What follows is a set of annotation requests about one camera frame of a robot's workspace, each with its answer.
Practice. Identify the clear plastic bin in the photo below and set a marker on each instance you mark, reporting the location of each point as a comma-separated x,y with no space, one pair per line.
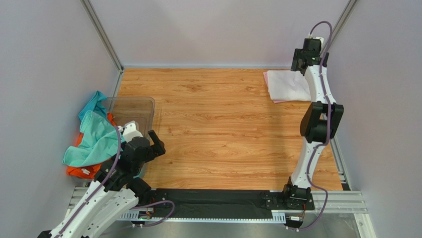
126,110

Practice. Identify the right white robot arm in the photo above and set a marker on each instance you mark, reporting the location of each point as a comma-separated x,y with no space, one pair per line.
319,124

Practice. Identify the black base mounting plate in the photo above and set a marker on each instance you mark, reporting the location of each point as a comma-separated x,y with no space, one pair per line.
220,203

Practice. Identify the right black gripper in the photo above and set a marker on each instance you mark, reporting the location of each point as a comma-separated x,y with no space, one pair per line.
299,65

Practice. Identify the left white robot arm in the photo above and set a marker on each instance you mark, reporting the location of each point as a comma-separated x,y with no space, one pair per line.
116,188

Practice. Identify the teal blue t shirt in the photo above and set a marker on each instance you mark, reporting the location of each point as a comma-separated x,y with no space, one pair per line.
95,104

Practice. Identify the folded pink t shirt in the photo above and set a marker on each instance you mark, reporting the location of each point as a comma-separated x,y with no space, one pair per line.
275,91

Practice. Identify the mint green t shirt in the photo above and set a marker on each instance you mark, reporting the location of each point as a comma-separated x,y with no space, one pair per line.
98,144

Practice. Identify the orange t shirt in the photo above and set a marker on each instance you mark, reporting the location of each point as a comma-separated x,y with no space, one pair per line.
87,172

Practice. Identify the white t shirt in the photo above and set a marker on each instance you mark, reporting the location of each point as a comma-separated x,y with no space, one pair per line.
293,83

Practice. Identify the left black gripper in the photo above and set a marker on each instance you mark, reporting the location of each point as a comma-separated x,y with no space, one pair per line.
159,147

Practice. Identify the aluminium frame rail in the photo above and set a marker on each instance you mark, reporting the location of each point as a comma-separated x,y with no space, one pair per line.
340,203

